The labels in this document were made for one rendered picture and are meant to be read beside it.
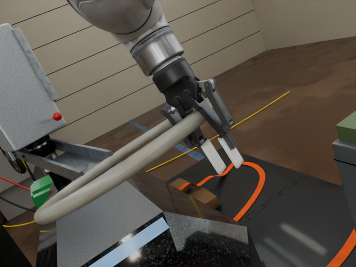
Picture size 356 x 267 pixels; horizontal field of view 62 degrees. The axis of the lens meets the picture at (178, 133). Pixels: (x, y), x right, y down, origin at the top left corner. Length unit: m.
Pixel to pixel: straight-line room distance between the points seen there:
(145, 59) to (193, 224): 0.58
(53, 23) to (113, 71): 1.38
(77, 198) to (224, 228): 0.62
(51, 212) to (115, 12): 0.36
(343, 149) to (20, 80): 1.11
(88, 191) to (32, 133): 0.74
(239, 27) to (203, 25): 0.92
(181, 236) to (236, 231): 0.23
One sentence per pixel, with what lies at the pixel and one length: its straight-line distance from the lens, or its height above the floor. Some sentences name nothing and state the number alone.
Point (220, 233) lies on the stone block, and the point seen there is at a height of 0.66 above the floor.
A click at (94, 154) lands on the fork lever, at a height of 1.02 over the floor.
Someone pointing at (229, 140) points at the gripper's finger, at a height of 1.06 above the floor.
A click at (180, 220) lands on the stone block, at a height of 0.77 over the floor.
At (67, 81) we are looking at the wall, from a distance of 6.21.
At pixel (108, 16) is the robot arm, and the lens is 0.41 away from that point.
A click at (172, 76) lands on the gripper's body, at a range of 0.55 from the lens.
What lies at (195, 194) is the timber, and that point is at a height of 0.10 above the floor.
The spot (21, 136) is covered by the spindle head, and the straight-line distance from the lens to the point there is 1.22.
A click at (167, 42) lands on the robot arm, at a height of 1.27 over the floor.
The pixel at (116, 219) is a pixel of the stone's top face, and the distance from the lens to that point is 1.02.
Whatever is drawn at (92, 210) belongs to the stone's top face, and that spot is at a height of 0.82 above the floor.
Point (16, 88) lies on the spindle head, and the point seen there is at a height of 1.32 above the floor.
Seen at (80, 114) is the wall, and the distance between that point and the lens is 6.25.
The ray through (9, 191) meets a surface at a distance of 4.37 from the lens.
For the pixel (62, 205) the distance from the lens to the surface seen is 0.56.
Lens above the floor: 1.28
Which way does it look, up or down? 18 degrees down
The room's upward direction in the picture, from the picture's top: 24 degrees counter-clockwise
